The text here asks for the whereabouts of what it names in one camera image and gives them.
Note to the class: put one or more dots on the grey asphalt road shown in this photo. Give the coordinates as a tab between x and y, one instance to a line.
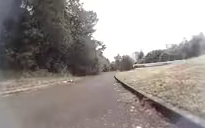
80	103

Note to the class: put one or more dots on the dense wood of trees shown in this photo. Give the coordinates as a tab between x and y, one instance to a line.
50	36

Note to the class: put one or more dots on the dark kerb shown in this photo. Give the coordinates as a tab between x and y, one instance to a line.
153	101

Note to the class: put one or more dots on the dry grass slope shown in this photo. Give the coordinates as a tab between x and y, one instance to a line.
176	81

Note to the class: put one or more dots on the leaf-strewn verge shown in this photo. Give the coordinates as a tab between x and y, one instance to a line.
26	83

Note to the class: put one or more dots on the row of dark trees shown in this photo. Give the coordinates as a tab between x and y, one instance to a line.
180	50

